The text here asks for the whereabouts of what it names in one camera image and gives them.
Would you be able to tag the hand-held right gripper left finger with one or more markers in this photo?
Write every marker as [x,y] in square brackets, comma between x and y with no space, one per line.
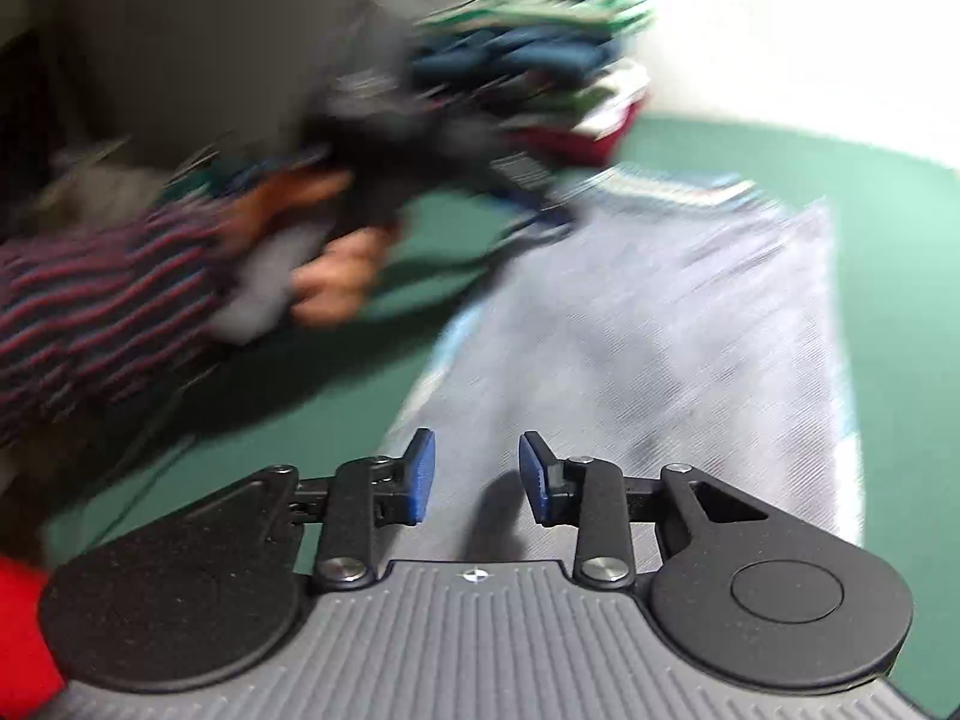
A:
[421,476]

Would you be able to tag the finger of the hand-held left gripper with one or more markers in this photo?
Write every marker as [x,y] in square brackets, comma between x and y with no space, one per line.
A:
[536,195]

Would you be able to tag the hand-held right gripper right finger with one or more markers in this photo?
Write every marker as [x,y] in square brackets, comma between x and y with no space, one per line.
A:
[536,476]

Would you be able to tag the grey blue-striped knit sweater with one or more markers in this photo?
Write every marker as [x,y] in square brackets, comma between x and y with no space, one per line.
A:
[645,345]

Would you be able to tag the person's left forearm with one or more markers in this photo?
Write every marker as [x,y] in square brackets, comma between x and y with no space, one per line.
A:
[97,315]

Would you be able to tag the stack of folded clothes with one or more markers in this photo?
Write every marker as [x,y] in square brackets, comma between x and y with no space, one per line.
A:
[555,67]

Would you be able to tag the person's left hand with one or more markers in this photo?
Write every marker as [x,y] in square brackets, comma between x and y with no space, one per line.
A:
[337,277]

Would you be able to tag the green table cloth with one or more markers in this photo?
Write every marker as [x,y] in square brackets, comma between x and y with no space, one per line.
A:
[900,255]

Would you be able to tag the person's red clothing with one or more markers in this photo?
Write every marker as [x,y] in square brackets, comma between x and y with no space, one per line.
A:
[22,637]

